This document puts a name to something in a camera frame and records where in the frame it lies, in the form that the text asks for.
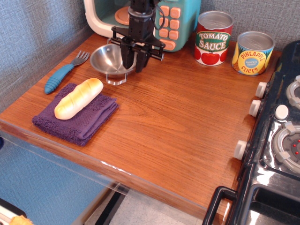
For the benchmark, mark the teal toy microwave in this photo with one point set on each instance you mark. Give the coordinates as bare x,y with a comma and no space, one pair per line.
176,22

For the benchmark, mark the white stove knob bottom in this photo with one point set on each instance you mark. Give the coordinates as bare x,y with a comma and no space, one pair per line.
240,149

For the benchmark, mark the white round stove button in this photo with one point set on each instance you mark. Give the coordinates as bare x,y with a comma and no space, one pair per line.
281,112

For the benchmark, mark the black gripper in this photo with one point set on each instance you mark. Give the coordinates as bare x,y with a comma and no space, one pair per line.
138,37

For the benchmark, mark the orange microwave plate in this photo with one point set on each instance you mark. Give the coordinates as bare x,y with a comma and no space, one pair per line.
122,15

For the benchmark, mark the black oven door handle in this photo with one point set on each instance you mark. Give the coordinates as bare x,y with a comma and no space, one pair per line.
220,193

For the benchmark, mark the pineapple slices can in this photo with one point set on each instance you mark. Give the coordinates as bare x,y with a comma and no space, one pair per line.
252,52

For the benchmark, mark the white stove knob middle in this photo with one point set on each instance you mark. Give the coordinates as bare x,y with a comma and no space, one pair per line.
254,108

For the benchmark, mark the silver metal pot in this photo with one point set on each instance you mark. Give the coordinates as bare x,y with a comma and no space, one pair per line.
107,60

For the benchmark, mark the yellow fuzzy object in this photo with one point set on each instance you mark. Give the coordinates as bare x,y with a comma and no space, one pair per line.
20,220

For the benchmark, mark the black toy stove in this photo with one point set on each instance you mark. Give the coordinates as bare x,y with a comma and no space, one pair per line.
269,177

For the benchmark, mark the blue handled fork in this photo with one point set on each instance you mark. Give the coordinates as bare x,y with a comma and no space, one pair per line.
54,81

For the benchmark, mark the toy bread loaf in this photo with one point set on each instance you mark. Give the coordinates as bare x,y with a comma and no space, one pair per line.
76,100

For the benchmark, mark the white stove knob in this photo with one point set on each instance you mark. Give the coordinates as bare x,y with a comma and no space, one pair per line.
240,149
254,108
260,90

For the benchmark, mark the white stove knob top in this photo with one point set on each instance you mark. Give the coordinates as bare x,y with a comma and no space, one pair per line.
260,90

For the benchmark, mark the tomato sauce can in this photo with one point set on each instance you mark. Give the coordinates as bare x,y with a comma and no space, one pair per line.
213,34

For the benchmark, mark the purple folded rag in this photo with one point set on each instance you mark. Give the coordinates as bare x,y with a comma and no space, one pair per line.
80,128

